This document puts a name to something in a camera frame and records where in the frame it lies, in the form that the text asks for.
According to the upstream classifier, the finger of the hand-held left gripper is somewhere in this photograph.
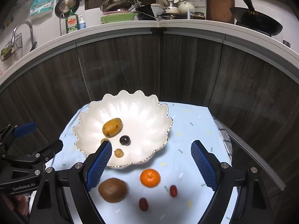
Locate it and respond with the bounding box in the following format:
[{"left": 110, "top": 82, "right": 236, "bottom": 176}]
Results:
[
  {"left": 28, "top": 140, "right": 64, "bottom": 168},
  {"left": 0, "top": 122, "right": 37, "bottom": 151}
]

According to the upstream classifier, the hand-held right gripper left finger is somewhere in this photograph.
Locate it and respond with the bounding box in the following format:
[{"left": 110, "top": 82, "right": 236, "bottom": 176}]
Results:
[{"left": 29, "top": 141, "right": 113, "bottom": 224}]

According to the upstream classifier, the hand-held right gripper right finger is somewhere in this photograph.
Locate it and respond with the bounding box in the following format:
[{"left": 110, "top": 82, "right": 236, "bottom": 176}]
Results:
[{"left": 191, "top": 140, "right": 272, "bottom": 224}]

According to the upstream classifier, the brown kiwi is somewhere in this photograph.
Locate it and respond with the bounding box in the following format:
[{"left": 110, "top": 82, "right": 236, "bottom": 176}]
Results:
[{"left": 98, "top": 178, "right": 128, "bottom": 203}]

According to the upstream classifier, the yellow mango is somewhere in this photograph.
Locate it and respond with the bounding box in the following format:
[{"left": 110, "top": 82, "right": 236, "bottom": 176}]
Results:
[{"left": 102, "top": 118, "right": 123, "bottom": 138}]

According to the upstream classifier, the orange tangerine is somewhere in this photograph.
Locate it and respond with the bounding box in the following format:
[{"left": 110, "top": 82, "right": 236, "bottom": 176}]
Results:
[{"left": 140, "top": 169, "right": 161, "bottom": 188}]

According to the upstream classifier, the white scalloped ceramic bowl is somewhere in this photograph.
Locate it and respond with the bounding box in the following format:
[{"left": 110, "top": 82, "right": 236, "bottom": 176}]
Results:
[{"left": 73, "top": 90, "right": 174, "bottom": 169}]

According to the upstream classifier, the person's left hand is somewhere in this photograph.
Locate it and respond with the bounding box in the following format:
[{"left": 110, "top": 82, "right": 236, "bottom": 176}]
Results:
[{"left": 5, "top": 190, "right": 32, "bottom": 215}]

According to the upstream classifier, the white striped towel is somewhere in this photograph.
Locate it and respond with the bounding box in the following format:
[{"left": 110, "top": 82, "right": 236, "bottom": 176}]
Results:
[{"left": 213, "top": 117, "right": 234, "bottom": 160}]

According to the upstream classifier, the light blue patterned tablecloth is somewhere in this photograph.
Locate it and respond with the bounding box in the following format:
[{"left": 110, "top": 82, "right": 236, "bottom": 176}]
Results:
[{"left": 50, "top": 101, "right": 234, "bottom": 224}]

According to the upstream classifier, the chrome kitchen faucet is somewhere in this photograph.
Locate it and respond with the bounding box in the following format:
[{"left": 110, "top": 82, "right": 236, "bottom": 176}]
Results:
[{"left": 13, "top": 21, "right": 37, "bottom": 52}]

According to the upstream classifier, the dark wood kitchen base cabinet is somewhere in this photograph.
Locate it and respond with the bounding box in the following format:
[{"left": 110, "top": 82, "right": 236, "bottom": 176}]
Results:
[{"left": 0, "top": 27, "right": 299, "bottom": 215}]

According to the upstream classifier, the green dish soap bottle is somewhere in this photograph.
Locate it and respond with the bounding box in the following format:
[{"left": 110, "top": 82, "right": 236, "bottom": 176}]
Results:
[{"left": 66, "top": 7, "right": 79, "bottom": 33}]

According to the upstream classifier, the teal paper towel pack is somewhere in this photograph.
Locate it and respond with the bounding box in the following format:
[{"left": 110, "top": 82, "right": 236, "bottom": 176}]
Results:
[{"left": 29, "top": 0, "right": 56, "bottom": 19}]

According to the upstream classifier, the hanging metal frying pan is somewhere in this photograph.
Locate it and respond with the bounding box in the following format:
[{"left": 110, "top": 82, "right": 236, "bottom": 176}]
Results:
[{"left": 55, "top": 0, "right": 78, "bottom": 18}]

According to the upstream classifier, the green plastic basin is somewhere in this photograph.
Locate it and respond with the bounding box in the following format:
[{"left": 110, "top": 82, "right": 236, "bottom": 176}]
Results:
[{"left": 101, "top": 12, "right": 139, "bottom": 24}]

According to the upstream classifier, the pink plastic basin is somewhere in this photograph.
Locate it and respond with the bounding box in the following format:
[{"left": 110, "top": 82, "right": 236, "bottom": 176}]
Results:
[{"left": 102, "top": 10, "right": 131, "bottom": 15}]

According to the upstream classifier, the black wok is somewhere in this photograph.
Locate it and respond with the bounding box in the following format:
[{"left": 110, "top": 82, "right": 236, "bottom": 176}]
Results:
[{"left": 229, "top": 0, "right": 283, "bottom": 36}]

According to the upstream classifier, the steel cooking pot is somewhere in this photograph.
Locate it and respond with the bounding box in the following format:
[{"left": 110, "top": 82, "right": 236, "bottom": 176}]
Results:
[{"left": 158, "top": 13, "right": 187, "bottom": 20}]

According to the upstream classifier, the cream ceramic teapot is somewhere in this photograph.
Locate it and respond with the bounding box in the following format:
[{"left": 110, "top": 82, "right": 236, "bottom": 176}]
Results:
[{"left": 178, "top": 1, "right": 195, "bottom": 14}]

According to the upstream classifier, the black countertop appliance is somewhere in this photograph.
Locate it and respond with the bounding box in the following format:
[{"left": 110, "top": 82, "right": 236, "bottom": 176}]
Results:
[{"left": 135, "top": 4, "right": 157, "bottom": 21}]

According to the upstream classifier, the white kettle with steel lid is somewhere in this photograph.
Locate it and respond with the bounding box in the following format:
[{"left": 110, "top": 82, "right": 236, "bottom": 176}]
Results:
[{"left": 159, "top": 0, "right": 179, "bottom": 13}]

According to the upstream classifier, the wooden cutting board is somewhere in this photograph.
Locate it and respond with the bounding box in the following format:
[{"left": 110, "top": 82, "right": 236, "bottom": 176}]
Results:
[{"left": 206, "top": 0, "right": 235, "bottom": 24}]

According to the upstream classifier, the black wire sink basket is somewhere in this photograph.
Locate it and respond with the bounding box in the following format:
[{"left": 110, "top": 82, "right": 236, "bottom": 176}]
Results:
[{"left": 0, "top": 33, "right": 22, "bottom": 62}]

